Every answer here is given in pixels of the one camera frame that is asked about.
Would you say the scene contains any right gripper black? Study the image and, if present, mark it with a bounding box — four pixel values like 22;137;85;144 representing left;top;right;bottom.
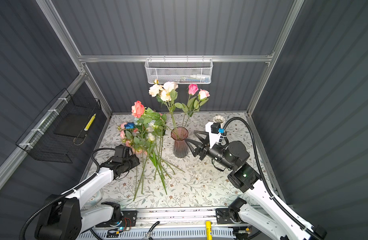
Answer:
186;129;234;172

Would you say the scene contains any bundle of artificial flowers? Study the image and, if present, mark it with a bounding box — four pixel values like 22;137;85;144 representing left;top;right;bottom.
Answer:
118;107;179;199

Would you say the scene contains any light pink rose stem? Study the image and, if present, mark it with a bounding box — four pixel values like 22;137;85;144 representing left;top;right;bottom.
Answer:
194;89;210;113

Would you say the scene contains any magenta rose stem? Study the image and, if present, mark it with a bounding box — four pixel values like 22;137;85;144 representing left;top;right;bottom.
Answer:
182;84;199;128

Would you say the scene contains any cream pink rose stem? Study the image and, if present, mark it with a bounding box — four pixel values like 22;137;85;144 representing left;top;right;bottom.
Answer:
160;82;179;129

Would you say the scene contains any white peony flower stem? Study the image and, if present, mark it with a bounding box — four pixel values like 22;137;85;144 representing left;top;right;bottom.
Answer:
149;79;177;117

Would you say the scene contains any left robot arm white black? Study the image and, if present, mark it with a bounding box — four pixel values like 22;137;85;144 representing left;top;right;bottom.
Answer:
35;145;140;240

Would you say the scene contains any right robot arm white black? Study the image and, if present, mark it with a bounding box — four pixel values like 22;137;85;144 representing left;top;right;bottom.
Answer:
185;131;327;240

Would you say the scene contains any pink glass vase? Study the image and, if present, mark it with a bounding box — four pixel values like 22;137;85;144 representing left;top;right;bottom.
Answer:
171;127;189;159

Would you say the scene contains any white ribbed ceramic vase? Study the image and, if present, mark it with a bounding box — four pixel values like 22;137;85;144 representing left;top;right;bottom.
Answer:
213;115;225;124

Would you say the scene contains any floral patterned table mat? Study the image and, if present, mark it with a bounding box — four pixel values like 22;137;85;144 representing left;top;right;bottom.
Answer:
98;112;258;209

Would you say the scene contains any small white clock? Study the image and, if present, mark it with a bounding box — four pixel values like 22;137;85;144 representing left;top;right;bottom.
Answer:
90;190;103;206

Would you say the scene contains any yellow marker in black basket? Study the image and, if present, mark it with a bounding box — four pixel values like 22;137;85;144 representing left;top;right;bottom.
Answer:
84;114;96;132

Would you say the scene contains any coral red rose stem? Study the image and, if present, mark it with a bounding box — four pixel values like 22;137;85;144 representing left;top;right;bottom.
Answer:
132;101;145;119

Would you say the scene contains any bottle in white basket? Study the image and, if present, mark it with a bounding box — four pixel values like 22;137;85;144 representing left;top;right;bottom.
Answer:
189;74;211;83

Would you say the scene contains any yellow tool at front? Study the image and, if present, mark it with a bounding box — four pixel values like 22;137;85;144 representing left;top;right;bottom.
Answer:
205;221;212;240

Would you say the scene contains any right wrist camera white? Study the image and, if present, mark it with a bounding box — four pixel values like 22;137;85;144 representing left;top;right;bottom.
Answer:
205;122;226;149

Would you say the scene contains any black wire basket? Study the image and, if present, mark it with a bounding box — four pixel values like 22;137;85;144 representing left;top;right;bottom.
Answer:
16;91;102;164

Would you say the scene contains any white wire mesh basket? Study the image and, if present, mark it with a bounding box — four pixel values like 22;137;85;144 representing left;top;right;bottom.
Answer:
145;59;213;85

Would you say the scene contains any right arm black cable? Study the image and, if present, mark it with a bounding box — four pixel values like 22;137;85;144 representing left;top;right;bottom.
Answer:
221;116;325;240

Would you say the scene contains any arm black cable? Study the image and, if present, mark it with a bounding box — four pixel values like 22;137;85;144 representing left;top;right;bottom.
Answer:
221;116;325;240
18;147;117;240

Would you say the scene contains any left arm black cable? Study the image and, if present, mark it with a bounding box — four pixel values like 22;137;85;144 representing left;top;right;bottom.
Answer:
18;147;117;240

